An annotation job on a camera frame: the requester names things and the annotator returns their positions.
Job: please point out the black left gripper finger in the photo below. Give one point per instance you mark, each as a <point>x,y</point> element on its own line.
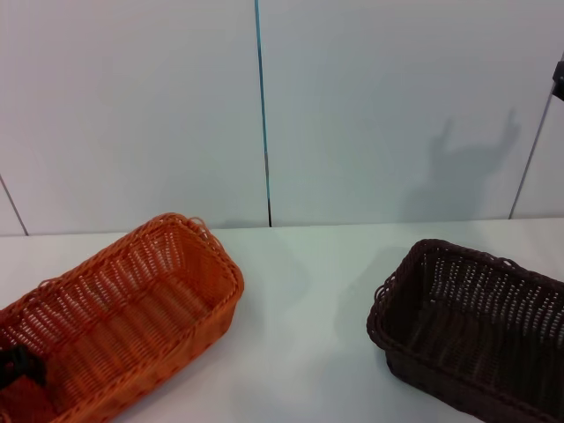
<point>31,363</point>

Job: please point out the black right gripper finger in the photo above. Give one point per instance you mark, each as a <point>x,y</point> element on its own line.
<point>559,77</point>

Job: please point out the orange woven plastic basket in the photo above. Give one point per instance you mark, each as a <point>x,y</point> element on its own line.
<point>132,317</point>

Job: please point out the dark brown woven basket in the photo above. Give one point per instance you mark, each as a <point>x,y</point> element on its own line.
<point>476,335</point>

